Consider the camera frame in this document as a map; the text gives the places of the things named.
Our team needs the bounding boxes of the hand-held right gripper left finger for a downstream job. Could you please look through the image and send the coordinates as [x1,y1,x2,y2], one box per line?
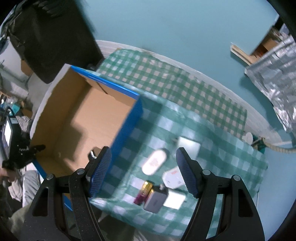
[20,146,112,241]

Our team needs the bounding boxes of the grey fabric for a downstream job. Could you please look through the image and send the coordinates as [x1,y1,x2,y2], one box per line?
[9,170,45,207]

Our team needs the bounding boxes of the large black object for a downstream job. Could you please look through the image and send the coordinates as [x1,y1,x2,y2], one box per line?
[9,0,104,84]

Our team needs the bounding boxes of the white square box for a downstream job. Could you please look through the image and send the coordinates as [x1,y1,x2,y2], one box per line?
[163,189,186,209]

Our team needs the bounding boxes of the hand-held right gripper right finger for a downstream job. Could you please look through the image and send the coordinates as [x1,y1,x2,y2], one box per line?
[175,148,265,241]

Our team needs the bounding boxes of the olive fabric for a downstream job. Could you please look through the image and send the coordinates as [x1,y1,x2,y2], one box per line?
[8,205,31,240]

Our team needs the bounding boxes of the beige rope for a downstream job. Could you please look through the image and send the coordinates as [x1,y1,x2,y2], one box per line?
[252,137,296,154]

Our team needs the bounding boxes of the grey charger block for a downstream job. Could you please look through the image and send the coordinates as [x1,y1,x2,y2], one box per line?
[143,184,168,214]

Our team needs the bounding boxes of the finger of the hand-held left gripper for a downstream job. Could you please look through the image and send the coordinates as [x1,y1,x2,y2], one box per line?
[22,145,46,163]

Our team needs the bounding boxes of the silver square box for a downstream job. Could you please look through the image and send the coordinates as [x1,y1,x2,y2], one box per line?
[177,136,201,160]

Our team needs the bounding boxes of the silver foil bag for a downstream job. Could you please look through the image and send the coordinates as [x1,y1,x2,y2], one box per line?
[245,35,296,133]

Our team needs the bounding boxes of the gold and magenta battery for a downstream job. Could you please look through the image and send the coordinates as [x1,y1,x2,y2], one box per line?
[134,181,154,205]

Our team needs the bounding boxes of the wooden frame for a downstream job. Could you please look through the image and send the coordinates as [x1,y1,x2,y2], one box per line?
[230,25,287,66]

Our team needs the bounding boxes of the green checkered tablecloth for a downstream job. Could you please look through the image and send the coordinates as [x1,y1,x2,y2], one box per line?
[89,48,269,237]

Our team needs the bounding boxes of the striped cloth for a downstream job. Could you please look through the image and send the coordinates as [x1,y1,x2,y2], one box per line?
[17,116,34,132]

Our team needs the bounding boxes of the blue-edged cardboard box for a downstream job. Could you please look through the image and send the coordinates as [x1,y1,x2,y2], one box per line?
[30,65,143,210]

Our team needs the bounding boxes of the white oval case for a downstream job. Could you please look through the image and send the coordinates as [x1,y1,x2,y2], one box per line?
[142,148,169,176]

